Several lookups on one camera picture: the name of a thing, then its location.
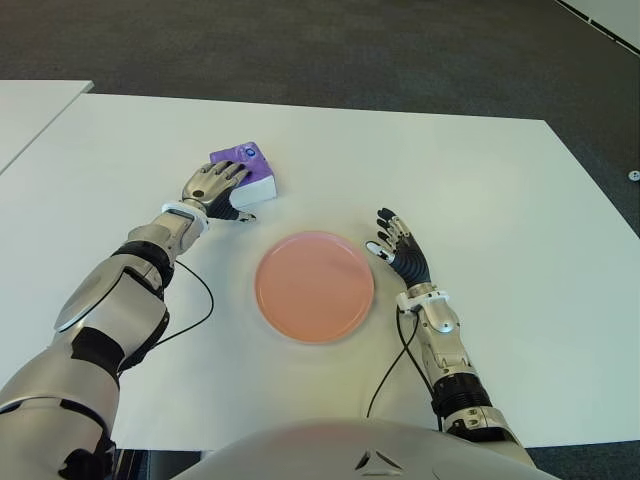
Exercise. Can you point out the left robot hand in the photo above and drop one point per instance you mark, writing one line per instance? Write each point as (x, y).
(210, 182)

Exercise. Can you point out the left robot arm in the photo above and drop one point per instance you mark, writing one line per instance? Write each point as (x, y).
(110, 300)

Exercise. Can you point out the purple tissue paper pack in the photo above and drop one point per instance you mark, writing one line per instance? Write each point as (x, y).
(260, 187)

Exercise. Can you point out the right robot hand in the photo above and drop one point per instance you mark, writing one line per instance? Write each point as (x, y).
(412, 265)

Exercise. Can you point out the pink round plate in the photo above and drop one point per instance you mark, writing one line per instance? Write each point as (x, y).
(314, 287)

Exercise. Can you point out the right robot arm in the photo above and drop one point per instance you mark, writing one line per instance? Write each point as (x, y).
(445, 345)

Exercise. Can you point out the adjacent white table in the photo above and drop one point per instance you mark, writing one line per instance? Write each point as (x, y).
(30, 115)

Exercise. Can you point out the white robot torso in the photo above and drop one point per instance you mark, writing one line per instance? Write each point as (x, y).
(325, 450)

